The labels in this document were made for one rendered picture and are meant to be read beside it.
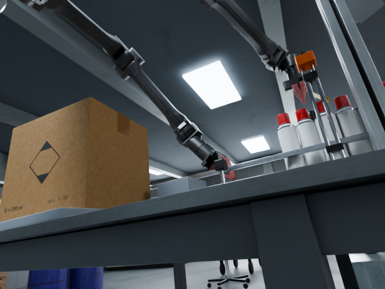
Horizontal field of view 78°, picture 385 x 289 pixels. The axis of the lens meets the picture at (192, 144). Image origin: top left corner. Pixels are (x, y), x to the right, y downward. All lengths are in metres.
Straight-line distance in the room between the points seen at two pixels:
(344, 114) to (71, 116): 0.69
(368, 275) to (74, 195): 2.79
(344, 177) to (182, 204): 0.17
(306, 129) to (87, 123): 0.57
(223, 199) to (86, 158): 0.38
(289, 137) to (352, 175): 0.48
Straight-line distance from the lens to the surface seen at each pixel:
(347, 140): 0.69
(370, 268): 3.02
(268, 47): 1.04
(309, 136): 0.72
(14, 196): 0.75
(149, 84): 0.94
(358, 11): 0.85
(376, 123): 0.57
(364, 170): 0.25
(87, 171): 0.57
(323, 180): 0.25
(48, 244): 0.58
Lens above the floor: 0.78
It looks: 20 degrees up
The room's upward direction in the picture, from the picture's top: 7 degrees counter-clockwise
